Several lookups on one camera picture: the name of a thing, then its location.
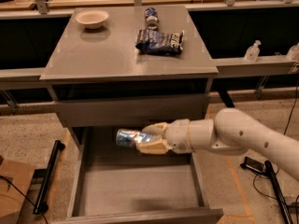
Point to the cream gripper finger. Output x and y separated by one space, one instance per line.
159 147
156 129

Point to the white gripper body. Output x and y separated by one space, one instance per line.
177 135

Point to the blue silver redbull can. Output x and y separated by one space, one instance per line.
130 138

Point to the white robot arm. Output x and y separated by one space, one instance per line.
231 132

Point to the open grey middle drawer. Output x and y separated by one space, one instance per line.
119 185

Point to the grey drawer cabinet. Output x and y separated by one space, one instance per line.
99 78

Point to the blue soda can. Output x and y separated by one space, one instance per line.
151 18

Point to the black phone on floor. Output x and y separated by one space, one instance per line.
253 165

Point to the blue chip bag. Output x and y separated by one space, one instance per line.
157 43

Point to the black bar stand right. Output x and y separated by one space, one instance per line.
278 193

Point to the black bar stand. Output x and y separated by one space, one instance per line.
278 193
41 206

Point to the clear sanitizer pump bottle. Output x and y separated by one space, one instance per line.
252 52

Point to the white paper bowl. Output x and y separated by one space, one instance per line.
92 19

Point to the black bar stand left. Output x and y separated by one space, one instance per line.
41 206

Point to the brown cardboard box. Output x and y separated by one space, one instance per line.
14 174

